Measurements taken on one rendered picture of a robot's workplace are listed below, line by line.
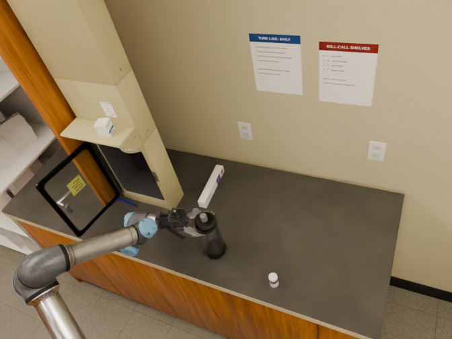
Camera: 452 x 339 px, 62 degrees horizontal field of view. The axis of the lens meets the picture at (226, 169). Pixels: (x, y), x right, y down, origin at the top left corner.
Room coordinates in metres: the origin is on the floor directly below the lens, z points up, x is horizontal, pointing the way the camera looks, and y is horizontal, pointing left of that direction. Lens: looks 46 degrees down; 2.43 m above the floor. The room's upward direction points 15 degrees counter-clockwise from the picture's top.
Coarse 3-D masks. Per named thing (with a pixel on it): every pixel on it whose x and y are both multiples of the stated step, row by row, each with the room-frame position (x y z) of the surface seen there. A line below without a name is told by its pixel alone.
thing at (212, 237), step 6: (216, 216) 0.97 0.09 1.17; (216, 222) 0.94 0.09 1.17; (216, 228) 0.92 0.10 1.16; (210, 234) 0.91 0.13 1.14; (216, 234) 0.92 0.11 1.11; (204, 240) 0.92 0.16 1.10; (210, 240) 0.91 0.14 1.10; (216, 240) 0.92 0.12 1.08; (222, 240) 0.94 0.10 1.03; (204, 246) 0.93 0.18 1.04; (210, 246) 0.91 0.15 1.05; (216, 246) 0.92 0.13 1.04; (222, 246) 0.93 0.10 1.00; (210, 252) 0.92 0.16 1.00; (216, 252) 0.91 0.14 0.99
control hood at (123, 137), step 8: (80, 120) 1.40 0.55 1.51; (88, 120) 1.38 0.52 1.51; (72, 128) 1.35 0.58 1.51; (80, 128) 1.34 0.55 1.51; (88, 128) 1.32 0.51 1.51; (120, 128) 1.27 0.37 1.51; (128, 128) 1.25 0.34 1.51; (64, 136) 1.32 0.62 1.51; (72, 136) 1.30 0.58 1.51; (80, 136) 1.29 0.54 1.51; (88, 136) 1.27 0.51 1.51; (96, 136) 1.26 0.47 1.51; (112, 136) 1.23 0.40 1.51; (120, 136) 1.22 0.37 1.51; (128, 136) 1.21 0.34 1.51; (136, 136) 1.24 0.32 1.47; (104, 144) 1.20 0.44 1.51; (112, 144) 1.18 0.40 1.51; (120, 144) 1.17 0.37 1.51; (128, 144) 1.19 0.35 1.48; (136, 144) 1.22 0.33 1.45
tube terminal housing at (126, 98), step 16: (64, 80) 1.40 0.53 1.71; (128, 80) 1.31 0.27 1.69; (64, 96) 1.43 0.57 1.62; (80, 96) 1.38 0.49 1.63; (96, 96) 1.32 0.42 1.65; (112, 96) 1.28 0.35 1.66; (128, 96) 1.28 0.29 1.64; (80, 112) 1.41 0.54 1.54; (96, 112) 1.35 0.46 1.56; (128, 112) 1.25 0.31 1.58; (144, 112) 1.32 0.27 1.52; (144, 128) 1.29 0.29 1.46; (96, 144) 1.42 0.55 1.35; (144, 144) 1.26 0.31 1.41; (160, 144) 1.33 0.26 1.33; (160, 160) 1.30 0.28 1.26; (160, 176) 1.26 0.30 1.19; (176, 176) 1.34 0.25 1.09; (128, 192) 1.40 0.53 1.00; (176, 192) 1.30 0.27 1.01
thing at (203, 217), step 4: (200, 216) 0.96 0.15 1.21; (204, 216) 0.95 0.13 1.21; (208, 216) 0.97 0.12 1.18; (212, 216) 0.97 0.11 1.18; (196, 220) 0.97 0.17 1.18; (200, 220) 0.96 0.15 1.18; (204, 220) 0.95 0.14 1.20; (208, 220) 0.95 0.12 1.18; (212, 220) 0.95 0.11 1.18; (196, 224) 0.95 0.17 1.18; (200, 224) 0.94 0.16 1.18; (204, 224) 0.94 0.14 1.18; (208, 224) 0.93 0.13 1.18; (212, 224) 0.93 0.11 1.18; (196, 228) 0.94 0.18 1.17; (200, 228) 0.93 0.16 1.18; (204, 228) 0.92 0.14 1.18; (208, 228) 0.92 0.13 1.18
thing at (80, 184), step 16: (64, 160) 1.31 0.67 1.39; (80, 160) 1.35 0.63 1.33; (64, 176) 1.28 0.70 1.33; (80, 176) 1.32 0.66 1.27; (96, 176) 1.37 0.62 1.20; (48, 192) 1.21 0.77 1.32; (64, 192) 1.25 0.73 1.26; (80, 192) 1.29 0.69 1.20; (96, 192) 1.34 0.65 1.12; (112, 192) 1.39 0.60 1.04; (80, 208) 1.26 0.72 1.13; (96, 208) 1.31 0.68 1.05; (80, 224) 1.23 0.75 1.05
